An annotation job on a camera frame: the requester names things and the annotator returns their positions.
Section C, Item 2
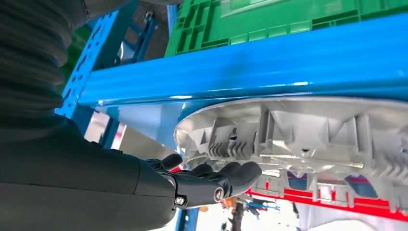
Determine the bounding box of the red barrier belt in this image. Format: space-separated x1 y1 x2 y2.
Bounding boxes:
244 172 408 223

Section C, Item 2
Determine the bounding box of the green plastic crate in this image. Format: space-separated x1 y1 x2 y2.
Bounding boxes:
57 26 94 93
164 0 408 58

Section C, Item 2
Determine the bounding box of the blue metal shelf rack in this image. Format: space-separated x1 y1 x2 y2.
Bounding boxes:
55 0 408 231

